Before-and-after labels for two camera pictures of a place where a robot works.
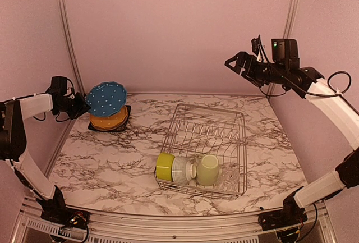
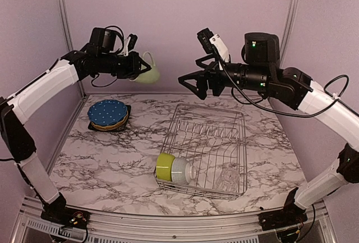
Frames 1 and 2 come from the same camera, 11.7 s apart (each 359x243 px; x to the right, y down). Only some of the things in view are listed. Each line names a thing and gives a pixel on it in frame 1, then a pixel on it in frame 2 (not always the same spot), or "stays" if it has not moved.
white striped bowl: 183,171 stays
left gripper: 82,108 → 134,59
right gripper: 243,56 → 213,71
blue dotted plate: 105,98 → 107,111
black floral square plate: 128,108 stays
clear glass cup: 228,180 stays
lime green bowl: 164,166 stays
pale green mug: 207,170 → 151,76
